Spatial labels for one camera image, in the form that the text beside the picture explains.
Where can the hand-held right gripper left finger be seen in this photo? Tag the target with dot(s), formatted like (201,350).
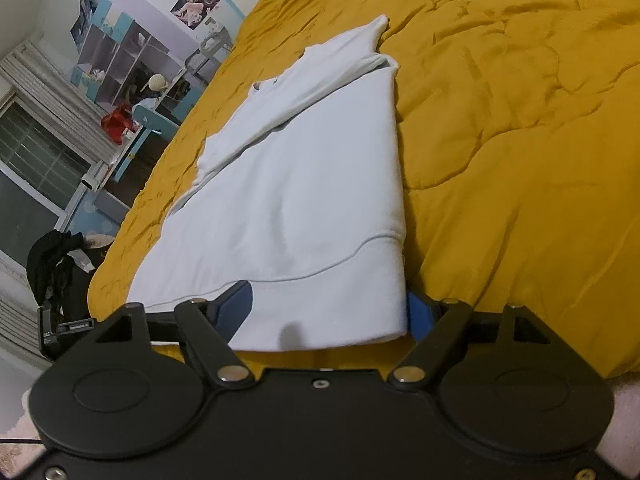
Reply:
(236,307)

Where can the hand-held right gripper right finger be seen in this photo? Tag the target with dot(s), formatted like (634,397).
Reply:
(418,316)

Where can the white printed sweatshirt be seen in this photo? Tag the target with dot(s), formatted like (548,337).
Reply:
(300,185)

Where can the dark clothes pile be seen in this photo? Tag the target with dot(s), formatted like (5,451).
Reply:
(50,260)

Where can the grey box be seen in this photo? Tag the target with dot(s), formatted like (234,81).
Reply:
(109,207)

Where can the small white device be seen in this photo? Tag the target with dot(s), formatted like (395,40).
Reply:
(91,181)

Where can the window with grille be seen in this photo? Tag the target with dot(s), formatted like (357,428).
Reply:
(35,165)

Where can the mustard yellow quilted blanket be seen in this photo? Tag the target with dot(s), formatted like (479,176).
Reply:
(525,135)

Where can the red bag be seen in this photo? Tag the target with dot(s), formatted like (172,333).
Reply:
(117,124)

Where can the white pleated curtain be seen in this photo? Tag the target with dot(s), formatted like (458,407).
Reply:
(60,95)

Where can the grey chair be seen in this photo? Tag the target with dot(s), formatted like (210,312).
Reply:
(207,52)

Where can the white cubby shelf unit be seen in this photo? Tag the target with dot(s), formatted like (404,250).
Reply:
(127,55)

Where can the blue poster on shelf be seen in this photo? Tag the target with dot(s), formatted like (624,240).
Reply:
(84,20)

